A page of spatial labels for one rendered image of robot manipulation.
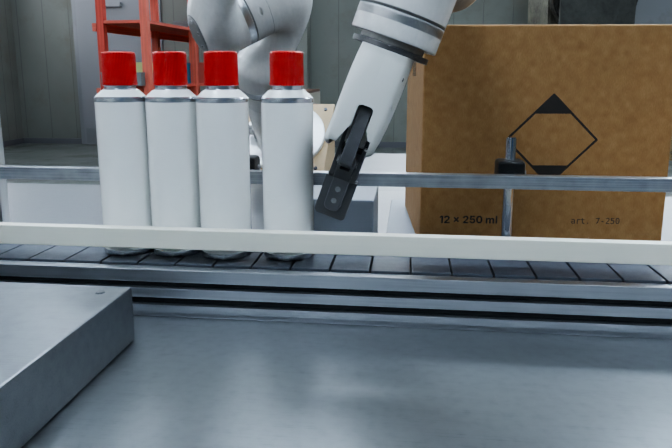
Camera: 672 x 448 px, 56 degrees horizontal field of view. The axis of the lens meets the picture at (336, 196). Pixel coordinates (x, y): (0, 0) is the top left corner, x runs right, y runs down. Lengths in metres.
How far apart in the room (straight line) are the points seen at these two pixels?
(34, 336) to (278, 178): 0.26
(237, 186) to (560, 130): 0.40
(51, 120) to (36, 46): 1.11
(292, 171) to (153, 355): 0.21
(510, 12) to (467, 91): 8.61
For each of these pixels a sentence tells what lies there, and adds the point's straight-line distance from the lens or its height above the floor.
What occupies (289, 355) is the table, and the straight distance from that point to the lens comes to 0.56.
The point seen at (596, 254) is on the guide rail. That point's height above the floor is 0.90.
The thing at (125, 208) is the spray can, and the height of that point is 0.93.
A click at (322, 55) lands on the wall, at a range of 9.32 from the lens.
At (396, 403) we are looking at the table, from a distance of 0.49.
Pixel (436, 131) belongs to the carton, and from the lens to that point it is 0.79.
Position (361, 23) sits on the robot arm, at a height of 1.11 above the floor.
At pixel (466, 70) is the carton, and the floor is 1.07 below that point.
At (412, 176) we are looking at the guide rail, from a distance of 0.66.
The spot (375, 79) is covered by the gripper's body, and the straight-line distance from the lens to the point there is 0.57.
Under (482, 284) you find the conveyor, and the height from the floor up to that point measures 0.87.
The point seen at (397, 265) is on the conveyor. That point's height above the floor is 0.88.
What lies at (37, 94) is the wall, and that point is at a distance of 10.78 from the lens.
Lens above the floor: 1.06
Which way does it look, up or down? 11 degrees down
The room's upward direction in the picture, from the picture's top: straight up
